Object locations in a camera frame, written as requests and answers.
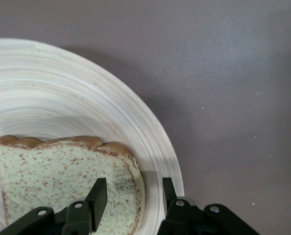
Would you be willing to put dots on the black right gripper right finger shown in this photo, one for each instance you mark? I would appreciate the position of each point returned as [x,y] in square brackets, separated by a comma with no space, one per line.
[175,215]

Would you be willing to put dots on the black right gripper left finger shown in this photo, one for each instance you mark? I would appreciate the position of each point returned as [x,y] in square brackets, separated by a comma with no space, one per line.
[96,203]

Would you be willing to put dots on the round light wooden plate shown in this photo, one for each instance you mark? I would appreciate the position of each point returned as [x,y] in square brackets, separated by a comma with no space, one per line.
[62,98]

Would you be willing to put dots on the slice of brown bread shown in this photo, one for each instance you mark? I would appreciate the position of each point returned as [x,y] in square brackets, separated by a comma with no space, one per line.
[50,176]

